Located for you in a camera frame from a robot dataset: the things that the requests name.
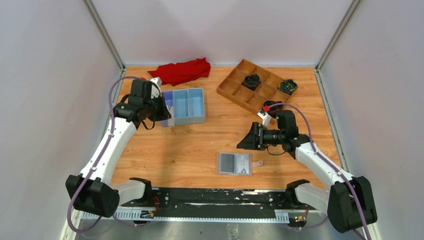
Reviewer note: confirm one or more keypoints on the aluminium frame rail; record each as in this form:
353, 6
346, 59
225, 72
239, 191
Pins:
137, 202

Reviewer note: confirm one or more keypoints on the white VIP card in sleeve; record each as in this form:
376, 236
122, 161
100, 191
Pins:
242, 164

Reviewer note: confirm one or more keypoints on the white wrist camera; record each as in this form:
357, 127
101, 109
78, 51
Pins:
266, 118
154, 86

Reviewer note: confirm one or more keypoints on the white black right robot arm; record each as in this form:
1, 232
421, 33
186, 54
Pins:
331, 175

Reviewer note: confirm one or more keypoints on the black rolled sock in tray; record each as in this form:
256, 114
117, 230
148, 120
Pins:
252, 82

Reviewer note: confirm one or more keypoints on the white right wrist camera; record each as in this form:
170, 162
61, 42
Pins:
266, 118

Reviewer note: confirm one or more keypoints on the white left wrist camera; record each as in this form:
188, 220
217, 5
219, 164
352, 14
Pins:
154, 86

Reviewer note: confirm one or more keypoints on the black red rolled sock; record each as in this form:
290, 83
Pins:
273, 105

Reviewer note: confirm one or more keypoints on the white silver card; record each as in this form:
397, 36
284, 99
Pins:
170, 108

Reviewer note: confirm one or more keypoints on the black yellow rolled sock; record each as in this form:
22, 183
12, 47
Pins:
287, 86

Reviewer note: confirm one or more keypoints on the blue three-compartment tray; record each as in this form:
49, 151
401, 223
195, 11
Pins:
188, 107

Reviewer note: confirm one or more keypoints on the brown wooden divided tray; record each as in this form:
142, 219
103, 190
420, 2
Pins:
231, 87

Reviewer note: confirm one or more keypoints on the red cloth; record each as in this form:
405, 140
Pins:
182, 72

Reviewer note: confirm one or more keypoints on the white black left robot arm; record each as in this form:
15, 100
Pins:
106, 159

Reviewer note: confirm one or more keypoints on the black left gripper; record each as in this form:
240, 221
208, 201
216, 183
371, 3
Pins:
161, 108

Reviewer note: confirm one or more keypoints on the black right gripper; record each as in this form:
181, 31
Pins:
260, 138

